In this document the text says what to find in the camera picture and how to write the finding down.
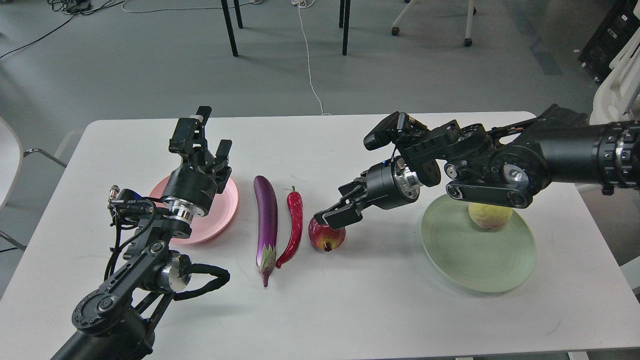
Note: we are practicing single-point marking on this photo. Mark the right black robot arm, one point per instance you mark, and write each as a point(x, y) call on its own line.
point(504, 166)

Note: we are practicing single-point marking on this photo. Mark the green plate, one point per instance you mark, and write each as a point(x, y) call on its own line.
point(482, 260)

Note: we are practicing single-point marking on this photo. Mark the pink plate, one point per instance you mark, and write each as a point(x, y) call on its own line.
point(222, 211)

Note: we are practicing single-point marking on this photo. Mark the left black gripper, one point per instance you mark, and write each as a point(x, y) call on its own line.
point(201, 176)

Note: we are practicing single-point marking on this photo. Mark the grey chair at left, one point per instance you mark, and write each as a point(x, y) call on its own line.
point(12, 155)

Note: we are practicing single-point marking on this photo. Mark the red chili pepper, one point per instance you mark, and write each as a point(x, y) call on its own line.
point(294, 202)

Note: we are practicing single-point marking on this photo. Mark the white chair base with casters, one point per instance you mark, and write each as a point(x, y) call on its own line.
point(470, 13)

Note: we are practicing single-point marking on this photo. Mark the purple eggplant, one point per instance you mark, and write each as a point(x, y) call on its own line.
point(267, 227)

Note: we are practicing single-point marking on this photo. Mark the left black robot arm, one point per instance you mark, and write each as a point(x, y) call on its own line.
point(143, 275)

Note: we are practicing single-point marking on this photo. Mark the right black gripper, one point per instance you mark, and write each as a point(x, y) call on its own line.
point(386, 185)

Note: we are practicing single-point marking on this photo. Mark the white office chair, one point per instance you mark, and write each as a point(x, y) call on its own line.
point(617, 90)

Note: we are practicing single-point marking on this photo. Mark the black computer case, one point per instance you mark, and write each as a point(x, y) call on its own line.
point(613, 33)

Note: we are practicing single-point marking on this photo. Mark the red pomegranate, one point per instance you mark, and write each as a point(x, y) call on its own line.
point(323, 237)

